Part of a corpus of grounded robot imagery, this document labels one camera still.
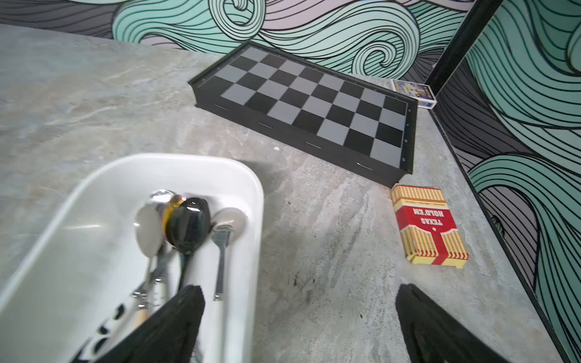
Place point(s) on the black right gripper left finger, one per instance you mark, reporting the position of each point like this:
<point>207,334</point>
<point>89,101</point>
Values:
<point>169,335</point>

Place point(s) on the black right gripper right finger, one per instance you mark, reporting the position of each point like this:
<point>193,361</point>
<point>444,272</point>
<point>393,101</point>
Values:
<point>433,335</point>

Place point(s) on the cow pattern handled spoon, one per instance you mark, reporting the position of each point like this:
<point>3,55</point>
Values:
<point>96,345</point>

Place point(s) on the long silver spoon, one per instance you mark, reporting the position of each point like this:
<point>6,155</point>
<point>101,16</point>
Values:
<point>149,237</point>

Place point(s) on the black spoon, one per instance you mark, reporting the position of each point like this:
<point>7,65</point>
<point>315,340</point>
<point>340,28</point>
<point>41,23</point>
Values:
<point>188,228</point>

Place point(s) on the red Texas Hold'em card box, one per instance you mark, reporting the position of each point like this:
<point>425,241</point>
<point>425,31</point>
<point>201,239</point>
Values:
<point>428,230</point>

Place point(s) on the white plastic storage box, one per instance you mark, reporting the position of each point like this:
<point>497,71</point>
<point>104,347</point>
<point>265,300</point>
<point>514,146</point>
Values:
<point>88,260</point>

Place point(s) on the black grey chessboard box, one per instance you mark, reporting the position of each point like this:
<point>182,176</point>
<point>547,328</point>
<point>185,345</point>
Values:
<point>359,126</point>

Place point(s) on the black corner frame post right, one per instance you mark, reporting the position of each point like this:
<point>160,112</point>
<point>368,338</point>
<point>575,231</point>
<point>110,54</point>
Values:
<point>466,35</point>

